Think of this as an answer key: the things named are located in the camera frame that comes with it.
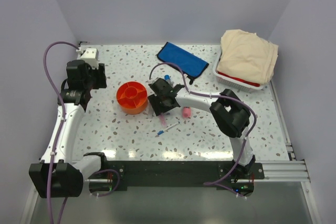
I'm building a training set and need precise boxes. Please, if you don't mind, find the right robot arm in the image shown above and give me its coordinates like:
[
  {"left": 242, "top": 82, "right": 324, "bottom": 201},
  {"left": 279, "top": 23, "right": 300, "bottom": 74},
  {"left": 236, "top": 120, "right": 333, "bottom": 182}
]
[{"left": 148, "top": 78, "right": 255, "bottom": 178}]

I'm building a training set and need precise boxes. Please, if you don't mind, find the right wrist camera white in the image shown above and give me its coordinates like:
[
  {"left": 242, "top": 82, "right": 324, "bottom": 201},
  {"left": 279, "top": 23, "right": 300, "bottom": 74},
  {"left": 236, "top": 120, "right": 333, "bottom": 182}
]
[{"left": 147, "top": 78, "right": 159, "bottom": 86}]

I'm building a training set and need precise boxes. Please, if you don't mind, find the blue cap white pen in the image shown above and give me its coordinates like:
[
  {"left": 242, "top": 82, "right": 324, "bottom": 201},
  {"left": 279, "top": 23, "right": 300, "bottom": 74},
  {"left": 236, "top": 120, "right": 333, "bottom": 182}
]
[{"left": 155, "top": 122, "right": 180, "bottom": 137}]

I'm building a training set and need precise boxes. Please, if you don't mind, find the pink patterned tube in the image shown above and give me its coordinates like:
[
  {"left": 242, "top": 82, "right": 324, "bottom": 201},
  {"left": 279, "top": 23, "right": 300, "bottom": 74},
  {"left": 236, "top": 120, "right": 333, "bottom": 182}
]
[{"left": 182, "top": 106, "right": 192, "bottom": 118}]

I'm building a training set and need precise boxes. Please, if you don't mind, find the white plastic basket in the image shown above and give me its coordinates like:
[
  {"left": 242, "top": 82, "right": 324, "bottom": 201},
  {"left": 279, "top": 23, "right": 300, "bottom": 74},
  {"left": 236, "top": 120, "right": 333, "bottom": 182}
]
[{"left": 213, "top": 52, "right": 265, "bottom": 93}]

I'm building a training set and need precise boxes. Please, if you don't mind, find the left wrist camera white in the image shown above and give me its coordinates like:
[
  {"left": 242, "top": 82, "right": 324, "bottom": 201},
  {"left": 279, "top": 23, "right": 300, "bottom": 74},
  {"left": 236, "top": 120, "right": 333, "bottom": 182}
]
[{"left": 76, "top": 47, "right": 99, "bottom": 69}]

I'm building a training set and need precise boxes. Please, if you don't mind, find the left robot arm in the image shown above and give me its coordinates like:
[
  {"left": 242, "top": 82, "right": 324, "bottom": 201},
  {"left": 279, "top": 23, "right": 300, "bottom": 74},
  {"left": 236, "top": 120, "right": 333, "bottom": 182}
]
[{"left": 29, "top": 60, "right": 109, "bottom": 198}]

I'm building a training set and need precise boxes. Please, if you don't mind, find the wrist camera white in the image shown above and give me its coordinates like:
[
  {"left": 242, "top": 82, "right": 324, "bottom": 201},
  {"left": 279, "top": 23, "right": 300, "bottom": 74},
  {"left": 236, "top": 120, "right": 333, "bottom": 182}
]
[
  {"left": 147, "top": 78, "right": 159, "bottom": 86},
  {"left": 76, "top": 47, "right": 99, "bottom": 69}
]

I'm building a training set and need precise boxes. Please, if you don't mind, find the orange round organizer container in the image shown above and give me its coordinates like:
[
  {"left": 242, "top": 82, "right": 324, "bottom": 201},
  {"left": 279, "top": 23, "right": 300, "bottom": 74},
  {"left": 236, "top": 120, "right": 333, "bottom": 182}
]
[{"left": 116, "top": 81, "right": 148, "bottom": 115}]

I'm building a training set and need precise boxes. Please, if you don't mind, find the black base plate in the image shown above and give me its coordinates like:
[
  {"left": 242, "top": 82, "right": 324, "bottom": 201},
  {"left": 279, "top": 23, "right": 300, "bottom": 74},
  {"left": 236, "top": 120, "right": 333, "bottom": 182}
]
[{"left": 78, "top": 159, "right": 265, "bottom": 197}]

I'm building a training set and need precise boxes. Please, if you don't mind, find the aluminium rail frame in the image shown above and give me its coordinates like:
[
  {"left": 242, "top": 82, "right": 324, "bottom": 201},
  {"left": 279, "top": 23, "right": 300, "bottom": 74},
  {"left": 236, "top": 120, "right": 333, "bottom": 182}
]
[{"left": 19, "top": 81, "right": 322, "bottom": 224}]

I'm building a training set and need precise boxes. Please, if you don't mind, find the beige folded cloth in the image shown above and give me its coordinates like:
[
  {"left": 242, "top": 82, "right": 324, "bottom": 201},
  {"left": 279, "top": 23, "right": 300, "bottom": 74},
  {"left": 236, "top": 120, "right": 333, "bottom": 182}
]
[{"left": 217, "top": 29, "right": 279, "bottom": 85}]

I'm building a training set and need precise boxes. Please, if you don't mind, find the red cloth in basket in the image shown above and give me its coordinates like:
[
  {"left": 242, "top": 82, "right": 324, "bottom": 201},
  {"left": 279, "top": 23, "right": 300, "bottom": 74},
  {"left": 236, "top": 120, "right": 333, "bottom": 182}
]
[{"left": 217, "top": 72, "right": 260, "bottom": 87}]

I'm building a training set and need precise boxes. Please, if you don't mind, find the blue cap grey glue stick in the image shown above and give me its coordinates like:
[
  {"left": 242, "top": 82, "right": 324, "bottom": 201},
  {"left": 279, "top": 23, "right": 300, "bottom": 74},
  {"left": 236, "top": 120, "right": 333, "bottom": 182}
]
[{"left": 164, "top": 74, "right": 171, "bottom": 83}]

